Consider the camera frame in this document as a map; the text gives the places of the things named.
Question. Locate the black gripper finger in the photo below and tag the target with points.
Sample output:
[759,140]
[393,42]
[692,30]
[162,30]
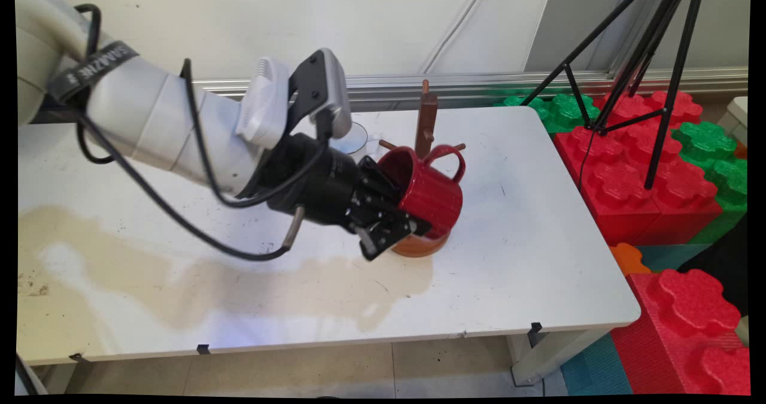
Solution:
[380,182]
[389,230]

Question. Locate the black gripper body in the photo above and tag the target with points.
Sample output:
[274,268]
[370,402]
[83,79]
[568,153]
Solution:
[311,182]

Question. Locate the red enamel mug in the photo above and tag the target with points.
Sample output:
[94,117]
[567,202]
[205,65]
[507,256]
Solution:
[434,194]

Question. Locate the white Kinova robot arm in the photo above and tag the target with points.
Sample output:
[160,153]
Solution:
[149,111]

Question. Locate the white enamel mug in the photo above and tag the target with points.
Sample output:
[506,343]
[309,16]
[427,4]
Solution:
[356,137]

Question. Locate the wooden mug tree stand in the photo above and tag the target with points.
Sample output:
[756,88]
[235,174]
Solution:
[427,117]

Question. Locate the black table edge clip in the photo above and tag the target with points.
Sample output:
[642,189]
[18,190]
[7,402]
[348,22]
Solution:
[203,349]
[76,357]
[535,330]

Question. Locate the green foam block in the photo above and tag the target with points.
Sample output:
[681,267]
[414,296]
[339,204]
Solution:
[562,111]
[715,152]

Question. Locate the white table leg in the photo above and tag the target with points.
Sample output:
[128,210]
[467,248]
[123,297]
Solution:
[550,353]

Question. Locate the orange foam block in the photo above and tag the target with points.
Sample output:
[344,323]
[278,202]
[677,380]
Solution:
[628,259]

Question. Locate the large red foam blocks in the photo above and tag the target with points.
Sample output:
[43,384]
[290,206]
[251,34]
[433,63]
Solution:
[628,182]

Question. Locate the black tripod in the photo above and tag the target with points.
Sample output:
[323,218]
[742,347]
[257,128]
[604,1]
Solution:
[661,81]

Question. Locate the red foam block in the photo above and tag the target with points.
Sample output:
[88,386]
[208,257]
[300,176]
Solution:
[688,326]

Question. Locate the white box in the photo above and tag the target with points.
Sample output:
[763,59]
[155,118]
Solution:
[736,120]

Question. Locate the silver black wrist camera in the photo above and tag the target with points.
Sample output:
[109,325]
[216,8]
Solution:
[326,87]

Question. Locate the aluminium wall rail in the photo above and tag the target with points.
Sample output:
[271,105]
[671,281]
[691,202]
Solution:
[479,90]

